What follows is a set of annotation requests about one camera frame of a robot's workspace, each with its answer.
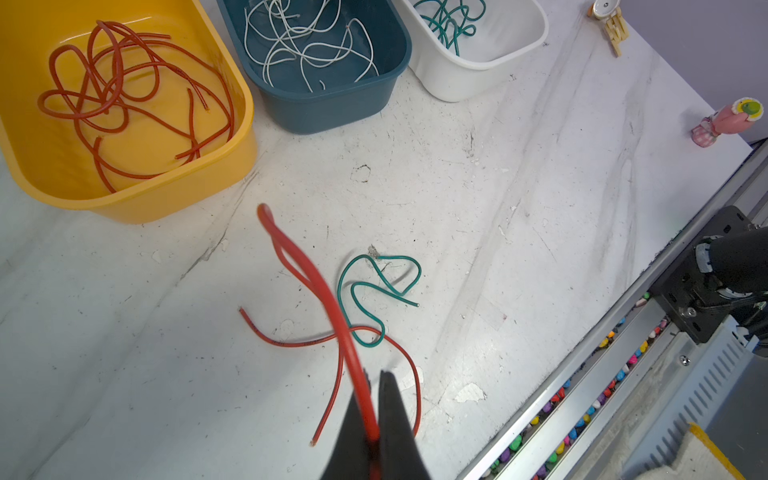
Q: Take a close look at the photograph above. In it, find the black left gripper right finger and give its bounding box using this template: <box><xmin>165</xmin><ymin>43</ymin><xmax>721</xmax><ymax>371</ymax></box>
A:
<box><xmin>378</xmin><ymin>371</ymin><xmax>430</xmax><ymax>480</ymax></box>

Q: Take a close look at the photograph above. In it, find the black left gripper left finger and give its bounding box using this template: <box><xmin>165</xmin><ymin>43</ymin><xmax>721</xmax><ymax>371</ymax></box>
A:
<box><xmin>321</xmin><ymin>394</ymin><xmax>371</xmax><ymax>480</ymax></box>

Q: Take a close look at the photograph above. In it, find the red cable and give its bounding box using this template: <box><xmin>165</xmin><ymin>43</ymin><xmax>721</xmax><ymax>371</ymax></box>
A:
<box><xmin>238</xmin><ymin>203</ymin><xmax>423</xmax><ymax>448</ymax></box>
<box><xmin>37</xmin><ymin>20</ymin><xmax>236</xmax><ymax>194</ymax></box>

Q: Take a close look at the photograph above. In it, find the green cable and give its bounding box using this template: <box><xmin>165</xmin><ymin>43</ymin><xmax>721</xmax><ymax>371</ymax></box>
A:
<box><xmin>412</xmin><ymin>0</ymin><xmax>488</xmax><ymax>58</ymax></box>
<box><xmin>336</xmin><ymin>253</ymin><xmax>423</xmax><ymax>349</ymax></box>

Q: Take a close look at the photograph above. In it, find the white cable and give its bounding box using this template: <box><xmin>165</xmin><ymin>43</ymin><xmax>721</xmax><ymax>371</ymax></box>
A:
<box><xmin>242</xmin><ymin>0</ymin><xmax>380</xmax><ymax>94</ymax></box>

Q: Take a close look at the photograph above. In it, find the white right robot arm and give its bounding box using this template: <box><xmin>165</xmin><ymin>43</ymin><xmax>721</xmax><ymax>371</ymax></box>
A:
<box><xmin>460</xmin><ymin>206</ymin><xmax>767</xmax><ymax>479</ymax></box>

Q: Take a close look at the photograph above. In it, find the white work glove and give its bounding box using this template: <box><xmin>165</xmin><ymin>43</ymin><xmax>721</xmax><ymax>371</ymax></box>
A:
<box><xmin>637</xmin><ymin>423</ymin><xmax>745</xmax><ymax>480</ymax></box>

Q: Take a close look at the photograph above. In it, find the teal plastic bin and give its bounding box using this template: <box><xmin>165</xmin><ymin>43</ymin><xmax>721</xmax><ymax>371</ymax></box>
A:
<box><xmin>218</xmin><ymin>0</ymin><xmax>412</xmax><ymax>134</ymax></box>

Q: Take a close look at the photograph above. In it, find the yellow plastic bin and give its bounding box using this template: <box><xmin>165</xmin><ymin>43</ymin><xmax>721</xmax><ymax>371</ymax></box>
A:
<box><xmin>1</xmin><ymin>1</ymin><xmax>258</xmax><ymax>224</ymax></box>

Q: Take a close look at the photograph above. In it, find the white plastic bin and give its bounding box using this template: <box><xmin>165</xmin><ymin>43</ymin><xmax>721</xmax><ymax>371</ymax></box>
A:
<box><xmin>394</xmin><ymin>1</ymin><xmax>549</xmax><ymax>103</ymax></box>

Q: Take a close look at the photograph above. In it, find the pink green small toy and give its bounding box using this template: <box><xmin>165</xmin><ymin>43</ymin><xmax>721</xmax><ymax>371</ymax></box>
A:
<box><xmin>691</xmin><ymin>97</ymin><xmax>764</xmax><ymax>148</ymax></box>

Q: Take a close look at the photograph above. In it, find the small white yellow toy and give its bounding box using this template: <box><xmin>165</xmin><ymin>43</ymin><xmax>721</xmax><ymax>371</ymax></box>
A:
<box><xmin>587</xmin><ymin>0</ymin><xmax>630</xmax><ymax>58</ymax></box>

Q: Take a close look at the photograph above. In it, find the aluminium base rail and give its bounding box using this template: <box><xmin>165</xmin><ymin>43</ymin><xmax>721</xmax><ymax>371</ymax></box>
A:
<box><xmin>428</xmin><ymin>138</ymin><xmax>767</xmax><ymax>479</ymax></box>

